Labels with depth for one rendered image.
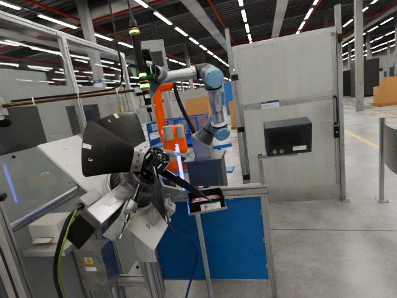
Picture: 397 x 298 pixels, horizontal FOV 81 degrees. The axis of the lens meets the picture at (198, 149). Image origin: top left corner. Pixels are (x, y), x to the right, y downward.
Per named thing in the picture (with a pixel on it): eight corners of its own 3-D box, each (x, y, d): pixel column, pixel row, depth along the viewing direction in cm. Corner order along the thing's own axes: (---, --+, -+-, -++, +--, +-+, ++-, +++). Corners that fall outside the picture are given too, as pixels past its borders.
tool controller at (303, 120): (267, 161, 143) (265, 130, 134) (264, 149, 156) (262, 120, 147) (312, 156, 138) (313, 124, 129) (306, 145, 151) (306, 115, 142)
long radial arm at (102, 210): (112, 196, 110) (126, 179, 107) (124, 206, 110) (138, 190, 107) (68, 230, 82) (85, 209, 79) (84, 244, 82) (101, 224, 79)
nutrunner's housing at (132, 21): (146, 112, 114) (127, 11, 105) (145, 113, 118) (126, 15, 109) (154, 111, 116) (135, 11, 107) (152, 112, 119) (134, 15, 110)
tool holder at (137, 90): (139, 109, 111) (134, 87, 109) (136, 109, 117) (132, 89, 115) (157, 106, 114) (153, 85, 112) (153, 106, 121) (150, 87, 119)
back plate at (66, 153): (140, 274, 90) (142, 272, 90) (6, 154, 89) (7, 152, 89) (176, 209, 141) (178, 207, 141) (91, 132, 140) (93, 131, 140)
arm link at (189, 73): (210, 58, 161) (139, 71, 151) (215, 62, 152) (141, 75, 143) (210, 75, 168) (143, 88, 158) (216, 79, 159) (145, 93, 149)
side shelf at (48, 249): (23, 256, 114) (22, 251, 114) (74, 219, 149) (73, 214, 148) (65, 256, 109) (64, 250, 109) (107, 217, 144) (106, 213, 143)
